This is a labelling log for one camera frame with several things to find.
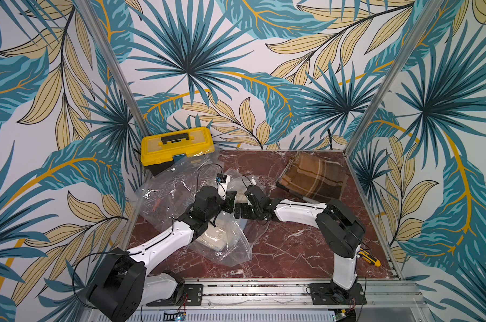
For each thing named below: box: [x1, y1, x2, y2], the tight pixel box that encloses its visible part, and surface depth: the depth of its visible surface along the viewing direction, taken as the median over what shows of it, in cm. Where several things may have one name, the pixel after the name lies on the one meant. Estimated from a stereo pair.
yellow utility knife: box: [358, 250, 382, 267], surface depth 83 cm
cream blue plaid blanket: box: [196, 193, 250, 253], surface depth 83 cm
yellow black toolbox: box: [140, 126, 215, 176], surface depth 100 cm
